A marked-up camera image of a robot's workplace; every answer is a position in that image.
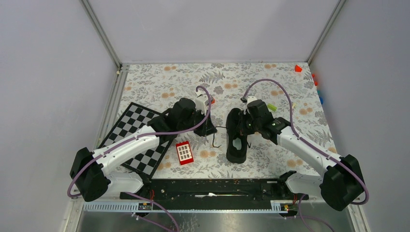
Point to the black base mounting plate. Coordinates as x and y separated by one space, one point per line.
226 192

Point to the green rectangular block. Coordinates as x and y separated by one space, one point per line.
271 107

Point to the red triangular block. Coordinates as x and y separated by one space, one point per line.
297 68

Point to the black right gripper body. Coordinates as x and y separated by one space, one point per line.
252 126

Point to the black white chessboard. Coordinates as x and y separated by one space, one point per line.
121 147

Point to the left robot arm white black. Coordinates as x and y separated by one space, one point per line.
88 179

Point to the red toy calculator block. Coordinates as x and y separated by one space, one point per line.
184 152

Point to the black sneaker shoe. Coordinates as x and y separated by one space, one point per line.
236 139

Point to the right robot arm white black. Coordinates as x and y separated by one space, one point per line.
339 181

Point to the grey slotted cable duct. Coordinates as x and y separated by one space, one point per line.
145 207

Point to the floral patterned table mat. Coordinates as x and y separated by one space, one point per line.
159 86

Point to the black shoelace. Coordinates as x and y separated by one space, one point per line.
215 138

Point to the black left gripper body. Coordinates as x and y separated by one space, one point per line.
198 117

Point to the orange red toy piece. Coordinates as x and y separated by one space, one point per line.
315 79

